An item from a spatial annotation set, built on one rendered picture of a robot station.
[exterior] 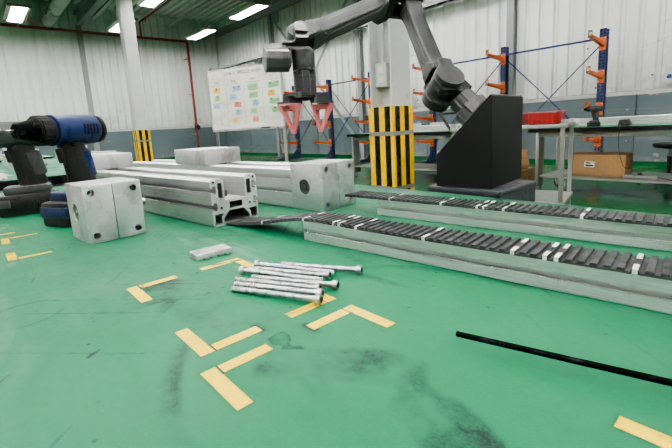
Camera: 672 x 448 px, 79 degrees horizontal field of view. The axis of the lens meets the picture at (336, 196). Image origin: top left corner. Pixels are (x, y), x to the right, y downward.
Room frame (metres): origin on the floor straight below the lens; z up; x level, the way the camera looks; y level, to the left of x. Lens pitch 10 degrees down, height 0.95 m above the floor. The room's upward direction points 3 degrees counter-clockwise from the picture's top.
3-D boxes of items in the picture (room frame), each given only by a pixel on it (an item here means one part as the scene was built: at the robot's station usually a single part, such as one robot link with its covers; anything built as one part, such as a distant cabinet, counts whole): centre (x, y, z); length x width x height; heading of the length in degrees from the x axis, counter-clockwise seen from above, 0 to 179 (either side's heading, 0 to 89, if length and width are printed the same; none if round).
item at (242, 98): (6.73, 1.35, 0.97); 1.51 x 0.50 x 1.95; 61
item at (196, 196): (1.01, 0.48, 0.82); 0.80 x 0.10 x 0.09; 48
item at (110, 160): (1.18, 0.67, 0.87); 0.16 x 0.11 x 0.07; 48
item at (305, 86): (1.07, 0.06, 1.05); 0.10 x 0.07 x 0.07; 138
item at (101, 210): (0.71, 0.40, 0.83); 0.11 x 0.10 x 0.10; 135
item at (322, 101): (1.09, 0.04, 0.98); 0.07 x 0.07 x 0.09; 48
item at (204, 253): (0.55, 0.18, 0.78); 0.05 x 0.03 x 0.01; 127
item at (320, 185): (0.87, 0.02, 0.83); 0.12 x 0.09 x 0.10; 138
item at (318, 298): (0.39, 0.07, 0.78); 0.11 x 0.01 x 0.01; 65
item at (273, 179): (1.16, 0.36, 0.82); 0.80 x 0.10 x 0.09; 48
